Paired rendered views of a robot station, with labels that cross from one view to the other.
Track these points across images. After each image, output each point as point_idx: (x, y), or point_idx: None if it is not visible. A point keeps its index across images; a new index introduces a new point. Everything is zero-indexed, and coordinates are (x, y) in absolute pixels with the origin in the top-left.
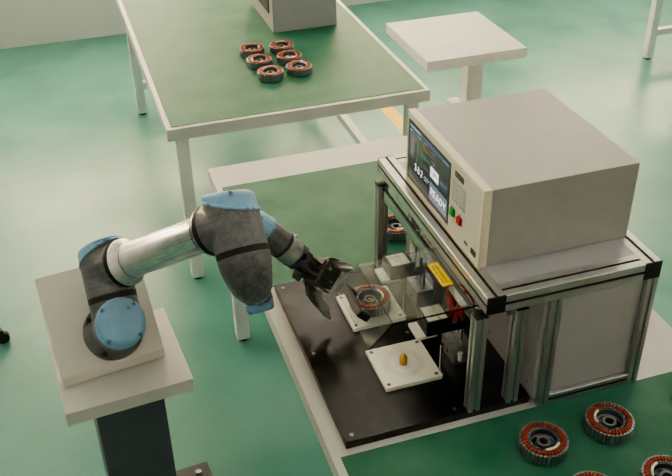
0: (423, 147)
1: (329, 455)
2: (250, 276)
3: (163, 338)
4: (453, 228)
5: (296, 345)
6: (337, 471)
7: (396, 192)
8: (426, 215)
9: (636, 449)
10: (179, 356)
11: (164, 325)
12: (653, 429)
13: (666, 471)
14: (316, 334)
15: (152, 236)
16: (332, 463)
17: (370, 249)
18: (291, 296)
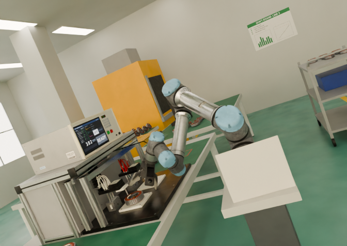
0: (85, 128)
1: (196, 165)
2: None
3: (229, 193)
4: (111, 138)
5: (175, 193)
6: (198, 161)
7: (92, 162)
8: (106, 146)
9: None
10: (225, 186)
11: (225, 200)
12: None
13: None
14: (165, 191)
15: (203, 98)
16: (198, 164)
17: (91, 244)
18: (156, 209)
